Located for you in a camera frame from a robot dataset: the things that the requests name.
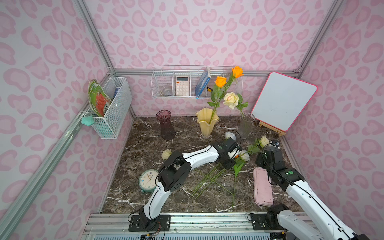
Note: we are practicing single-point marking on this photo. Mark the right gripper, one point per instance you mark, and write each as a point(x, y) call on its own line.
point(261, 159)

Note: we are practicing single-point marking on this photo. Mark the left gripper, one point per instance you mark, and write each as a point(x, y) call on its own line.
point(227, 162)

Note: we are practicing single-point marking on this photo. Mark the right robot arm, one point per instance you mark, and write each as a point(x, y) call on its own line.
point(328, 225)

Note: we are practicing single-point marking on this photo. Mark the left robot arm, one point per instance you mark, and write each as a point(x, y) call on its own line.
point(175, 170)

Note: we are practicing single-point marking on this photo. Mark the white rose upper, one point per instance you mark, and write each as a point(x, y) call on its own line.
point(230, 135)

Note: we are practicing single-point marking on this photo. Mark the white rose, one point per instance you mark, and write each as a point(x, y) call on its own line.
point(214, 176)
point(230, 135)

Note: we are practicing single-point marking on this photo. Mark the small orange rose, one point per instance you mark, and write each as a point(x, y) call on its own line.
point(239, 163)

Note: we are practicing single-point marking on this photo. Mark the white rose lower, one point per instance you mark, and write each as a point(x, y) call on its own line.
point(214, 176)

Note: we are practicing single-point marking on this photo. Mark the wooden easel stand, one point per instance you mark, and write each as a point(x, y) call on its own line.
point(280, 132)

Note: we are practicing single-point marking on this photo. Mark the clear glass vase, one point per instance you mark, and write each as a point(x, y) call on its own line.
point(246, 125)

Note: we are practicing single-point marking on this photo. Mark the yellow flower-shaped vase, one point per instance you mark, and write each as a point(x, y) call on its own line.
point(207, 119)

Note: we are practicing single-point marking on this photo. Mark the pink-framed whiteboard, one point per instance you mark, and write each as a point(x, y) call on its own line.
point(281, 100)

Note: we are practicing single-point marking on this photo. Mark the cream rose on table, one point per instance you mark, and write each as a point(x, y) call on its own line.
point(166, 154)

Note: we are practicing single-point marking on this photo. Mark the purple ribbed glass vase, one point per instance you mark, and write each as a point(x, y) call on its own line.
point(167, 129)

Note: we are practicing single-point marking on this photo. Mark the blue book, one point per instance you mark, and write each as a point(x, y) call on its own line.
point(203, 82)

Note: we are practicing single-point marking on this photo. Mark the pink calculator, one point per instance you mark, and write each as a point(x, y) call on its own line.
point(182, 86)

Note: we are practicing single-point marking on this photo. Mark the clear tape roll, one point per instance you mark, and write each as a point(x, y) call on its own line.
point(167, 91)

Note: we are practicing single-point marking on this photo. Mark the green round alarm clock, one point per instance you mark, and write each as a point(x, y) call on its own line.
point(147, 180)

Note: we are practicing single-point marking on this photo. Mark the green red paper fan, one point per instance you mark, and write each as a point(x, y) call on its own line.
point(98, 100)

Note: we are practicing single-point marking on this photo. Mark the teal hook toy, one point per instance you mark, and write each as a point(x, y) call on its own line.
point(88, 121)

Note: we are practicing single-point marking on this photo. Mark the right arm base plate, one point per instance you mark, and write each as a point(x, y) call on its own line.
point(263, 222)

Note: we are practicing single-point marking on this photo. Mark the white wire wall basket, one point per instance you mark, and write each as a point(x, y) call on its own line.
point(192, 82)

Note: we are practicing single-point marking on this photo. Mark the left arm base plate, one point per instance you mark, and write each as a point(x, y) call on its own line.
point(141, 224)

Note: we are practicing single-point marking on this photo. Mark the white wire side basket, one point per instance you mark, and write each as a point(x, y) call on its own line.
point(109, 126)

